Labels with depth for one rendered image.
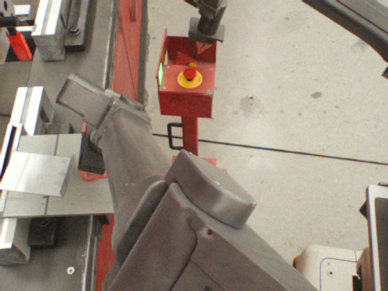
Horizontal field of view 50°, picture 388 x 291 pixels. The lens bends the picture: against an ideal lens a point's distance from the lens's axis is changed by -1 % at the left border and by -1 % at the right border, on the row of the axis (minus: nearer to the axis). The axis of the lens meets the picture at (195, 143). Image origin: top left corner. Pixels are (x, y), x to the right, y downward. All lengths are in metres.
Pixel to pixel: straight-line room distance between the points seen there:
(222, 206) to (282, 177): 1.76
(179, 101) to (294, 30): 1.48
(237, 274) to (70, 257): 0.73
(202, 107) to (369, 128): 1.18
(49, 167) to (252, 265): 0.70
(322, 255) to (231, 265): 1.36
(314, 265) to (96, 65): 0.97
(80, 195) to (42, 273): 0.19
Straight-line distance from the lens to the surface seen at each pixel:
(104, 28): 1.29
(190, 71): 1.23
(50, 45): 1.20
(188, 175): 0.24
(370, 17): 0.67
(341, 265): 1.57
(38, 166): 0.88
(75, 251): 0.92
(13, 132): 0.96
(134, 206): 0.28
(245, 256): 0.20
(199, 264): 0.21
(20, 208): 0.85
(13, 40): 0.81
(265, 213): 1.89
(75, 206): 0.81
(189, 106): 1.26
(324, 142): 2.13
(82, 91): 0.64
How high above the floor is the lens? 1.71
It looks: 57 degrees down
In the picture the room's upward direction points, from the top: 1 degrees counter-clockwise
